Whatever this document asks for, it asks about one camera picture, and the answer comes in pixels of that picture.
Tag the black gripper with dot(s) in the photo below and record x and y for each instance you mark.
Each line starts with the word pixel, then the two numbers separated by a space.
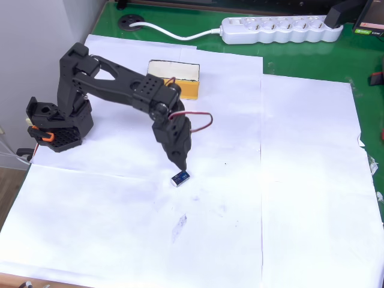
pixel 178 152

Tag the crumpled clear tape scrap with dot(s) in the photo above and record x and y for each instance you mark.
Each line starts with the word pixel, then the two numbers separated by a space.
pixel 373 165

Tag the black box with green label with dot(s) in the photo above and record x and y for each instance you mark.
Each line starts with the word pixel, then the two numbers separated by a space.
pixel 372 18

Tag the black power adapter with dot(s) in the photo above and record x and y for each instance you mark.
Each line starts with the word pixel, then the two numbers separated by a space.
pixel 333 16

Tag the red and black small object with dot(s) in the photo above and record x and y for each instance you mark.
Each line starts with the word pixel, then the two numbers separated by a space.
pixel 376 79

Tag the orange base clamp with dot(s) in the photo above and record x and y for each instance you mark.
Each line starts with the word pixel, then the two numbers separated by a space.
pixel 48 138

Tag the white paper table cover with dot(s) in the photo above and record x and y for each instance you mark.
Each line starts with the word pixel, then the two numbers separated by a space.
pixel 300 180

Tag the black table clamp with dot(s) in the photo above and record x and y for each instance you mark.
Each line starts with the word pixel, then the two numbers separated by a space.
pixel 24 152

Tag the white power strip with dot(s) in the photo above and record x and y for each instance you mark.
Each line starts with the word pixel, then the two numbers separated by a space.
pixel 285 31

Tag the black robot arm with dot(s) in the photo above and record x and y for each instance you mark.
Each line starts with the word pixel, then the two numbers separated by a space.
pixel 120 81

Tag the yellow rectangular box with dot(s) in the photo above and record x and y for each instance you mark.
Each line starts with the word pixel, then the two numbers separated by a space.
pixel 189 90

